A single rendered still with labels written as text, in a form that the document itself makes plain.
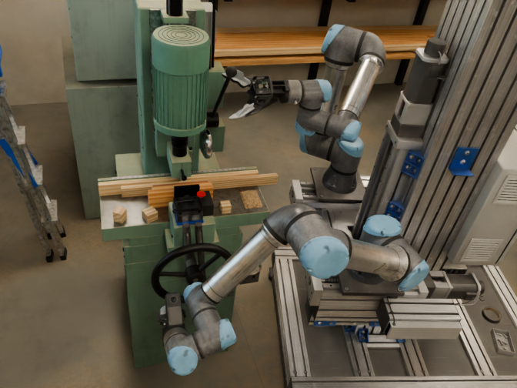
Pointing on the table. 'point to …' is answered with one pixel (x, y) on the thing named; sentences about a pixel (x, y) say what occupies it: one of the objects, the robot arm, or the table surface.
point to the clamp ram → (186, 190)
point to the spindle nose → (179, 145)
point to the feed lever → (220, 99)
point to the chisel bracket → (178, 163)
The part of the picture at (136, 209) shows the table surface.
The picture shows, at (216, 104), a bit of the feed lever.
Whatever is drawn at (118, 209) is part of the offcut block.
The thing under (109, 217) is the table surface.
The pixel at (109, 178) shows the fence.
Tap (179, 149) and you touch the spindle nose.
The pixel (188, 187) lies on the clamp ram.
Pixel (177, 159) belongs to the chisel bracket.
